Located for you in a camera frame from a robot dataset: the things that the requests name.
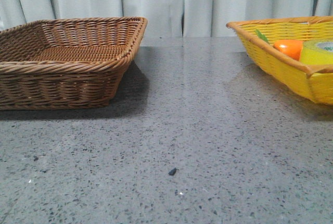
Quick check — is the yellow tape roll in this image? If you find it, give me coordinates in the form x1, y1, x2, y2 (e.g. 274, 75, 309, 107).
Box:
300, 39, 332, 65

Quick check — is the small black debris piece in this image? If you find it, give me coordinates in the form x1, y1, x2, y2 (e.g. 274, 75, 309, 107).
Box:
168, 168, 177, 176

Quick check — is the brown wicker basket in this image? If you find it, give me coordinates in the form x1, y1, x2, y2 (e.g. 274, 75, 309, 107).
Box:
1, 17, 148, 110

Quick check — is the orange toy carrot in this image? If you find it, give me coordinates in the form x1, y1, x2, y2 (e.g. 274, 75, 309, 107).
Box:
254, 29, 304, 61

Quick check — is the yellow woven basket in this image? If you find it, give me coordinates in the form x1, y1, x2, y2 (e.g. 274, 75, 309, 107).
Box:
226, 16, 332, 105

